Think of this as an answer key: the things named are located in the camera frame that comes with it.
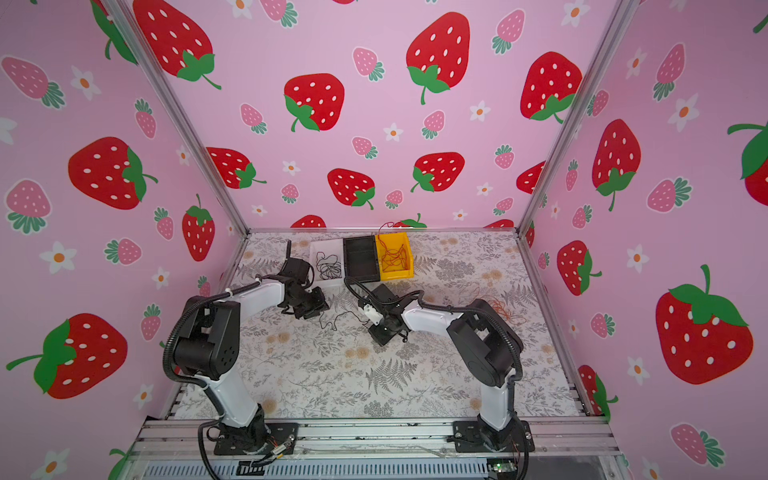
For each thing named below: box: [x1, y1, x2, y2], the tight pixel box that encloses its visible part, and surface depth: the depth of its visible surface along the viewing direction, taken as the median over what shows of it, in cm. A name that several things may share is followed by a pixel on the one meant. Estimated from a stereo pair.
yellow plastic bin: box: [375, 232, 415, 281], surface depth 112 cm
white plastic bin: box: [309, 238, 345, 288], surface depth 112 cm
